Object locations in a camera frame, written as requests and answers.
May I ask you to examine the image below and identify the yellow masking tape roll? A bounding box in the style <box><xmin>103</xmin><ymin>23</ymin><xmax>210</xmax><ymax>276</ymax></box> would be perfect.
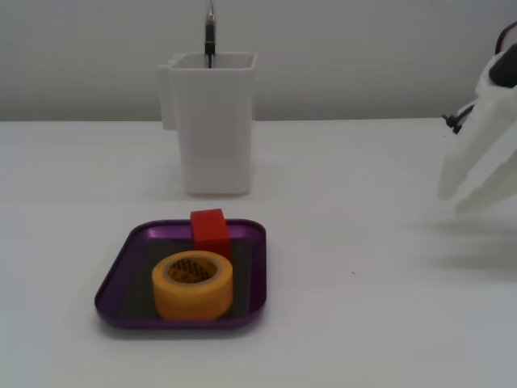
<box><xmin>151</xmin><ymin>250</ymin><xmax>236</xmax><ymax>322</ymax></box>

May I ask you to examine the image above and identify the red cube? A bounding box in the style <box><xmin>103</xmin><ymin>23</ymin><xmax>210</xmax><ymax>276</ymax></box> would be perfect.
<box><xmin>190</xmin><ymin>208</ymin><xmax>233</xmax><ymax>260</ymax></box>

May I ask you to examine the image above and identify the white plastic container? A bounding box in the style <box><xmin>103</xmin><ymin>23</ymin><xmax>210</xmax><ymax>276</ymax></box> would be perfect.
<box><xmin>158</xmin><ymin>52</ymin><xmax>259</xmax><ymax>197</ymax></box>

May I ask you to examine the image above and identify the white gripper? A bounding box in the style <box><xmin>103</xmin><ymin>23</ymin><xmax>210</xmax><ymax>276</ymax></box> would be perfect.
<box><xmin>438</xmin><ymin>41</ymin><xmax>517</xmax><ymax>216</ymax></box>

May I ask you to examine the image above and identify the red white servo cable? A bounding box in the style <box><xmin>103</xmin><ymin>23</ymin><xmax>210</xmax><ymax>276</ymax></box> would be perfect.
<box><xmin>494</xmin><ymin>19</ymin><xmax>517</xmax><ymax>55</ymax></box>

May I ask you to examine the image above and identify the black pen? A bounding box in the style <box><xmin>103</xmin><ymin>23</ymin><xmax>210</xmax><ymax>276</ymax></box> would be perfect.
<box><xmin>204</xmin><ymin>0</ymin><xmax>218</xmax><ymax>70</ymax></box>

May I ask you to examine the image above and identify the purple metal tray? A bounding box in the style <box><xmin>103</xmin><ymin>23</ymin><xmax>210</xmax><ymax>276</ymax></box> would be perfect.
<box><xmin>95</xmin><ymin>218</ymin><xmax>268</xmax><ymax>330</ymax></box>

